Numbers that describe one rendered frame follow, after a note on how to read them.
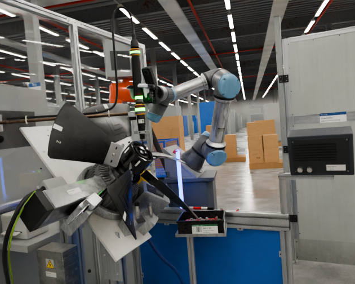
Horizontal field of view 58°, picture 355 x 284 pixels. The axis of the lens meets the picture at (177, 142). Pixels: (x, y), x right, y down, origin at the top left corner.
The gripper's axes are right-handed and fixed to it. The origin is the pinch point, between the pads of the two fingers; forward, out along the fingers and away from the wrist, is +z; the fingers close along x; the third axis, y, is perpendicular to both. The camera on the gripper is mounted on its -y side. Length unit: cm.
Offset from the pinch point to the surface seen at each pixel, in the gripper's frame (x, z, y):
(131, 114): 2.0, 0.5, 12.1
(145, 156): -7.1, 6.9, 29.9
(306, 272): -50, -163, 149
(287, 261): -53, -39, 87
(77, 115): 9.4, 25.4, 12.1
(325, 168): -72, -36, 42
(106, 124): 14.8, 2.0, 15.7
